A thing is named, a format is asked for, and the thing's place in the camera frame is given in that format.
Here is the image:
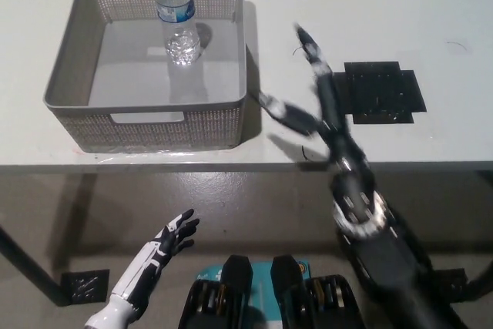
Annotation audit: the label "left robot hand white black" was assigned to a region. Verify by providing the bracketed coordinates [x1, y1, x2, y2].
[109, 208, 201, 314]

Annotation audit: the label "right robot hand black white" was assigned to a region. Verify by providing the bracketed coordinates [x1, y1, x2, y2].
[257, 22, 388, 238]

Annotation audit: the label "clear plastic water bottle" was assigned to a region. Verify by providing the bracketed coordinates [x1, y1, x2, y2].
[155, 0, 203, 68]

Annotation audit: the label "black floor tape patch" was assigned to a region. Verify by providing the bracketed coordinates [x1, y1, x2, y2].
[60, 270, 109, 304]
[434, 267, 469, 291]

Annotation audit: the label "robot body black teal blocks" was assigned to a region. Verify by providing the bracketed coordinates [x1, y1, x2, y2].
[177, 253, 365, 329]

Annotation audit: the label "black metal table leg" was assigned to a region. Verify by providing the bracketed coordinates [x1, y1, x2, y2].
[464, 170, 493, 299]
[0, 223, 65, 311]

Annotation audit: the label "grey perforated plastic basket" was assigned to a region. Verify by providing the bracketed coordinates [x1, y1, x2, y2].
[42, 0, 248, 154]

